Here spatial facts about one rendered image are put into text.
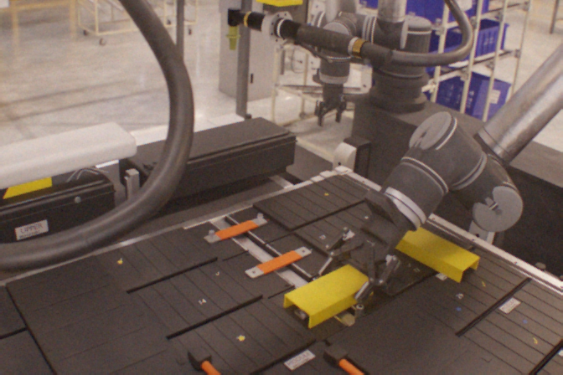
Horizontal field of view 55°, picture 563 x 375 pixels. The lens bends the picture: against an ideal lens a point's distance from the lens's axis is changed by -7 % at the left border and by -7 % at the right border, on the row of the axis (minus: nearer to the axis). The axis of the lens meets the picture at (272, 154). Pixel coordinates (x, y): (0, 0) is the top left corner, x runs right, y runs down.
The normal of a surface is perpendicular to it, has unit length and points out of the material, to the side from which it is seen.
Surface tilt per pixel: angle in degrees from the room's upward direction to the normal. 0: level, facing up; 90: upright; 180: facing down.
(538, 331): 0
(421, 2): 94
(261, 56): 90
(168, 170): 37
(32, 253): 44
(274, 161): 90
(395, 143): 90
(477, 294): 0
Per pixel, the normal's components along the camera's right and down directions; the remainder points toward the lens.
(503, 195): -0.07, 0.30
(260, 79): 0.63, 0.36
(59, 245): 0.30, -0.38
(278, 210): 0.06, -0.91
